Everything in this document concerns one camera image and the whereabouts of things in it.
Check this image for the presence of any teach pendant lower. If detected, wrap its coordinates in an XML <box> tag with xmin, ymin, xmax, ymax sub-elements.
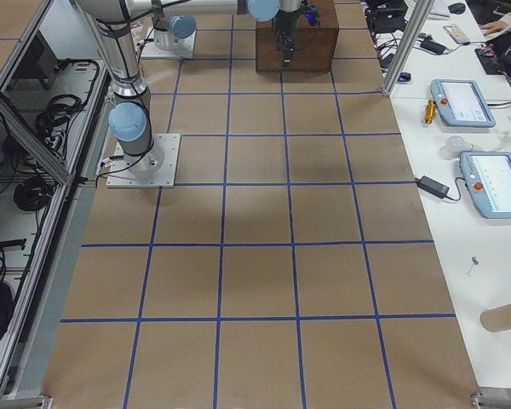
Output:
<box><xmin>459</xmin><ymin>152</ymin><xmax>511</xmax><ymax>219</ymax></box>

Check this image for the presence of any person hand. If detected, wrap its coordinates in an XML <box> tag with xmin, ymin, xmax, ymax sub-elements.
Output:
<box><xmin>479</xmin><ymin>20</ymin><xmax>508</xmax><ymax>36</ymax></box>

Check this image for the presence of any small metal screw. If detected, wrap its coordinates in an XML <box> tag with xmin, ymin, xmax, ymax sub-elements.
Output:
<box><xmin>467</xmin><ymin>256</ymin><xmax>479</xmax><ymax>276</ymax></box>

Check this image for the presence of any teach pendant upper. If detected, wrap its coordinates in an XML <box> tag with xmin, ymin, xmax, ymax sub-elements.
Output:
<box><xmin>430</xmin><ymin>79</ymin><xmax>496</xmax><ymax>128</ymax></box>

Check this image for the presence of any brown wooden drawer box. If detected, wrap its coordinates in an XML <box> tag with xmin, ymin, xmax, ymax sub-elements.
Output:
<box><xmin>255</xmin><ymin>1</ymin><xmax>339</xmax><ymax>72</ymax></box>

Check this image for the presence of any black coiled cable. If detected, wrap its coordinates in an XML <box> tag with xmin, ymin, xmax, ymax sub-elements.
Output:
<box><xmin>13</xmin><ymin>175</ymin><xmax>55</xmax><ymax>212</ymax></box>

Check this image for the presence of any aluminium frame post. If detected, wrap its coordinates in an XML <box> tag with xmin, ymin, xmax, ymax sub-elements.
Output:
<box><xmin>382</xmin><ymin>0</ymin><xmax>433</xmax><ymax>97</ymax></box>

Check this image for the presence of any black computer mouse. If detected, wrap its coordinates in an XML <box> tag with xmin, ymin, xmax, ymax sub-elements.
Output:
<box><xmin>447</xmin><ymin>2</ymin><xmax>466</xmax><ymax>14</ymax></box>

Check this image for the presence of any brown paper table mat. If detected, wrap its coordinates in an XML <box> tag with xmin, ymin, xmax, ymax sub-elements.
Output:
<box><xmin>43</xmin><ymin>1</ymin><xmax>476</xmax><ymax>408</ymax></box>

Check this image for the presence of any brown paper roll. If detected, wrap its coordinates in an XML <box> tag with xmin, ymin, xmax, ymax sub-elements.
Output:
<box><xmin>479</xmin><ymin>303</ymin><xmax>511</xmax><ymax>332</ymax></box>

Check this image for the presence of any teach pendant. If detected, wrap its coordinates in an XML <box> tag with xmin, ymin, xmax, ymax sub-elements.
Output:
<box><xmin>430</xmin><ymin>79</ymin><xmax>496</xmax><ymax>128</ymax></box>
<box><xmin>459</xmin><ymin>152</ymin><xmax>511</xmax><ymax>219</ymax></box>

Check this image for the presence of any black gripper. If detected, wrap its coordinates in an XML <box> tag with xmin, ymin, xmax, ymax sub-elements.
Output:
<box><xmin>273</xmin><ymin>9</ymin><xmax>301</xmax><ymax>54</ymax></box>

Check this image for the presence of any smartphone with patterned case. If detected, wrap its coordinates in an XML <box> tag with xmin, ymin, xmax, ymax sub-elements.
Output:
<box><xmin>443</xmin><ymin>24</ymin><xmax>470</xmax><ymax>44</ymax></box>

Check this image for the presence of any black power adapter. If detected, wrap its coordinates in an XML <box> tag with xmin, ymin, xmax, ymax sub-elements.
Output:
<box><xmin>415</xmin><ymin>176</ymin><xmax>450</xmax><ymax>199</ymax></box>

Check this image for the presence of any white light bulb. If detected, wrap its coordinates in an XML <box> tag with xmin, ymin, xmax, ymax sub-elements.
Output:
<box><xmin>440</xmin><ymin>135</ymin><xmax>474</xmax><ymax>159</ymax></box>

